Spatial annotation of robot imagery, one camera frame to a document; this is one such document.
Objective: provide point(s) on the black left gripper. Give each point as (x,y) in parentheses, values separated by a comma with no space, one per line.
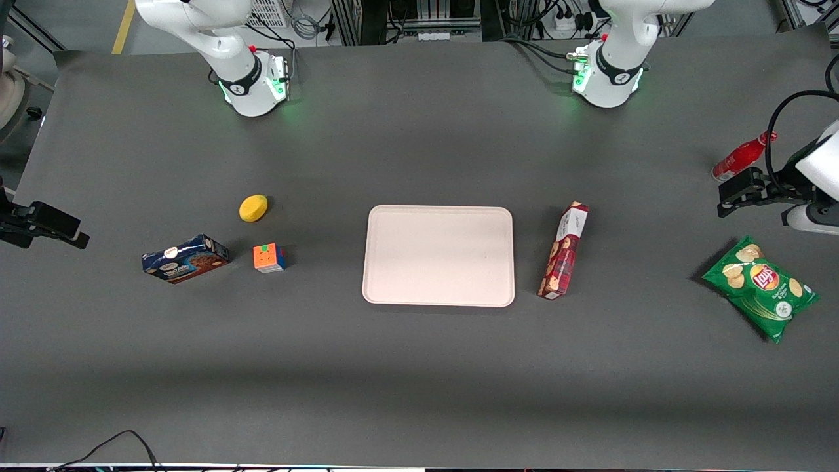
(790,186)

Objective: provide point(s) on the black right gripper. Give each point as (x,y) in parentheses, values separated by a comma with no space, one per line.
(19,224)

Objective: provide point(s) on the red cookie box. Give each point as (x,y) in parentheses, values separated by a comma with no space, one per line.
(562,259)

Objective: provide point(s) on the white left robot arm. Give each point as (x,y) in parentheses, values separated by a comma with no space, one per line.
(616,39)

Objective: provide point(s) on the blue cookie box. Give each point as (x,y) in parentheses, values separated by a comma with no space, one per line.
(185,258)

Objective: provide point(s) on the beige plastic tray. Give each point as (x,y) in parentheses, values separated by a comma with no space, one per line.
(438,255)

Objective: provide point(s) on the white vented box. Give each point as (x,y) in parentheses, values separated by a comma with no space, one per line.
(267,12)

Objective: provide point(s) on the red bottle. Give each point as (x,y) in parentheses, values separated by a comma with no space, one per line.
(741,157)

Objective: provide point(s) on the green chips bag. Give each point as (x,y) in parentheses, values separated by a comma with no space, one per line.
(760,288)

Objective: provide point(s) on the yellow lemon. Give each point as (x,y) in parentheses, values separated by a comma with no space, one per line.
(253,208)

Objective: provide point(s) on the colourful puzzle cube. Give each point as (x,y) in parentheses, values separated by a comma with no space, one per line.
(269,257)

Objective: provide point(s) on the white power strip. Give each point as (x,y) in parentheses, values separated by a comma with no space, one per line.
(434,35)

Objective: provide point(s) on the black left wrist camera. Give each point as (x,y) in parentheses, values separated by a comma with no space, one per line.
(741,182)

